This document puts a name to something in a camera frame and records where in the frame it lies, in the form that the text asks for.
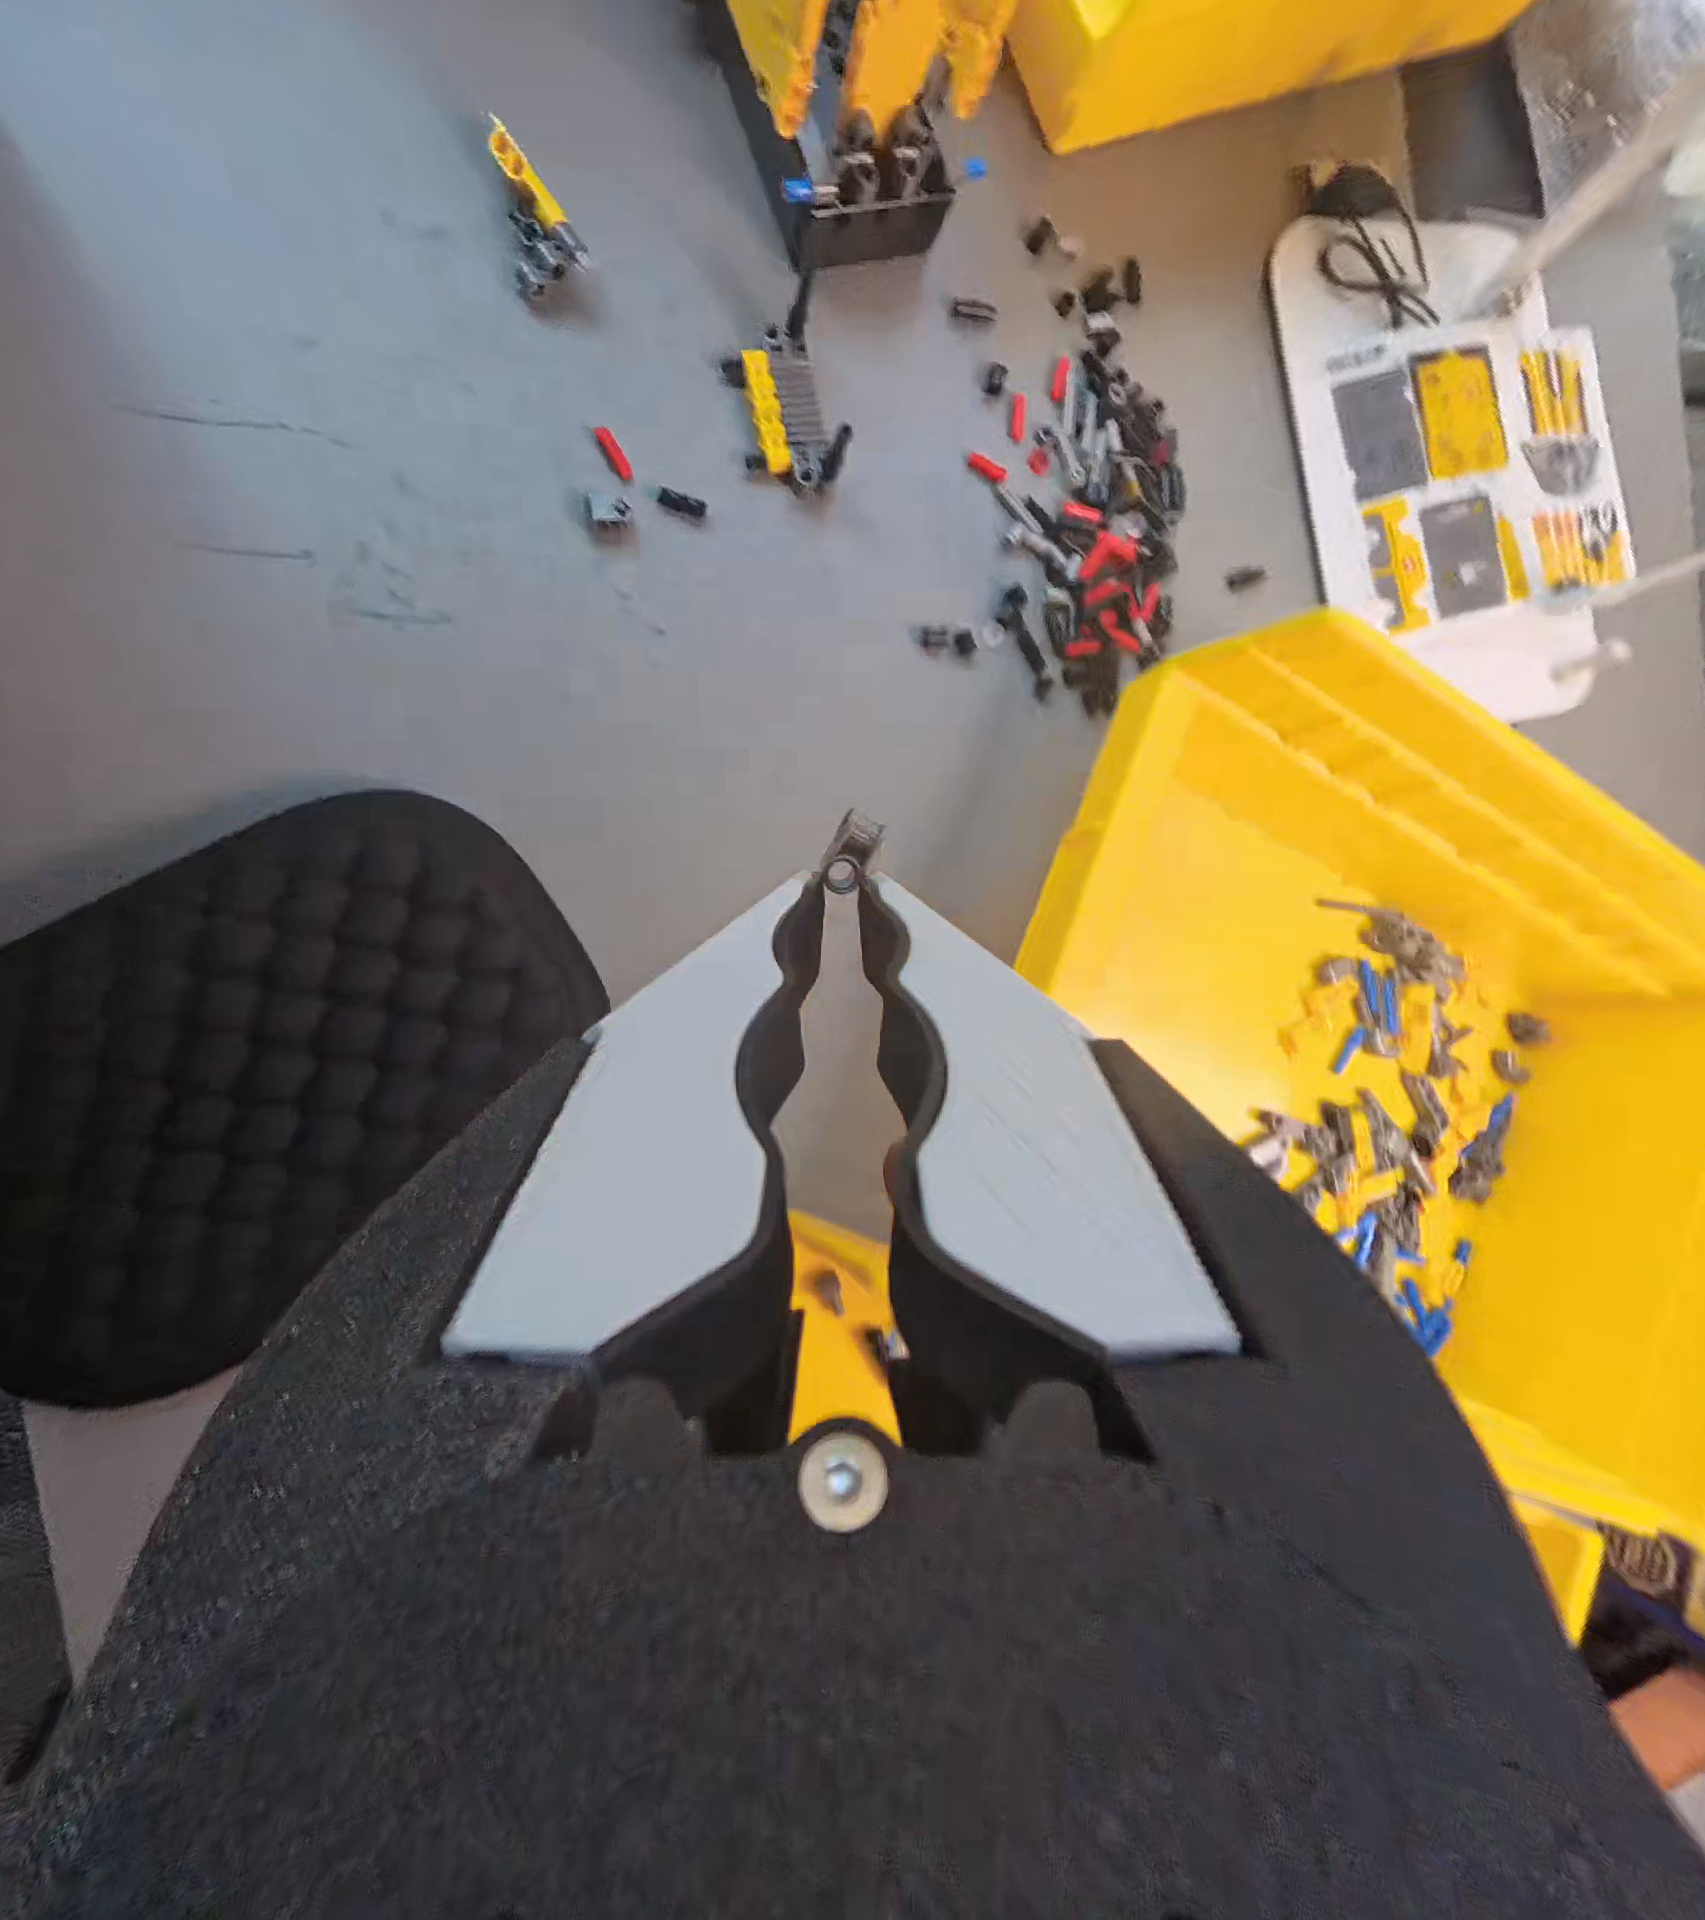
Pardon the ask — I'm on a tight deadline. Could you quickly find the yellow lego beam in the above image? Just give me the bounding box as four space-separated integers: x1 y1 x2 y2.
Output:
480 115 572 230

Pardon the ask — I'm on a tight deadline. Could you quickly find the lego sticker sheet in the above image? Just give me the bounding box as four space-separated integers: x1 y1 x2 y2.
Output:
1320 331 1641 636

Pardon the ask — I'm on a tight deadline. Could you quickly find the black cable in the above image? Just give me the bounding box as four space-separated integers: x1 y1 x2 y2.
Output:
1299 159 1442 332

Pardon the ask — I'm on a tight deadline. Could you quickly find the heap of grey blue lego parts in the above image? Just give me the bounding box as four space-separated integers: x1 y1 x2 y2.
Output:
1238 895 1554 1363

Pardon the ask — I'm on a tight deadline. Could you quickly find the small bubble wrap piece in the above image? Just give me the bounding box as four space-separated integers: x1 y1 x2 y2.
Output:
1516 0 1705 187

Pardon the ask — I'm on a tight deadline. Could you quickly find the yellow divided parts bin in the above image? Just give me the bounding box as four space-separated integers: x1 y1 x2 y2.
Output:
789 605 1705 1649

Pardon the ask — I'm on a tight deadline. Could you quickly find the yellow plastic bin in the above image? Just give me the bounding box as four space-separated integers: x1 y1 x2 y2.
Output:
1007 0 1539 159

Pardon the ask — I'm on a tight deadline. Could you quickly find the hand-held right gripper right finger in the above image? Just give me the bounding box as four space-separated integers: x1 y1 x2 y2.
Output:
859 877 1244 1364

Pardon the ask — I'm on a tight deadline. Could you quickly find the yellow lego robot model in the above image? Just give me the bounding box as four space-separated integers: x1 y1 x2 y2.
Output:
707 0 1023 277

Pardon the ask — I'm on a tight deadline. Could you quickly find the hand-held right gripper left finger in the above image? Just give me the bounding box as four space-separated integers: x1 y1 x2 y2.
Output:
440 872 824 1364

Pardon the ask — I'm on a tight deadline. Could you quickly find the grey ribbed lego subassembly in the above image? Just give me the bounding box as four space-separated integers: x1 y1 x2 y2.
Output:
718 288 856 501

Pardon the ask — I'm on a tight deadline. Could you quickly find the pile of small lego pieces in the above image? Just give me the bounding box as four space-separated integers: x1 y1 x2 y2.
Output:
908 223 1190 723

